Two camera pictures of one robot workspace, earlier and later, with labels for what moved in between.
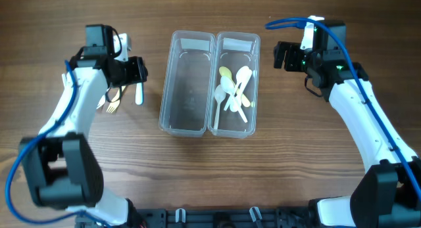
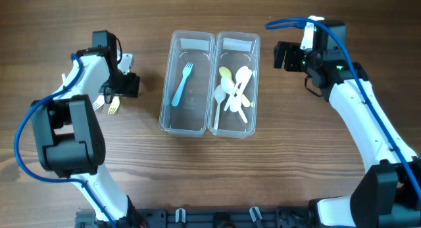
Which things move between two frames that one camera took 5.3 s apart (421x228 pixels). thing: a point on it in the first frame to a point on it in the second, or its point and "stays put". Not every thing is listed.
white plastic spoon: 243,73 stays put
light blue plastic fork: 139,93 to 186,71
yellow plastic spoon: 225,71 stays put
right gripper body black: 297,60 stays put
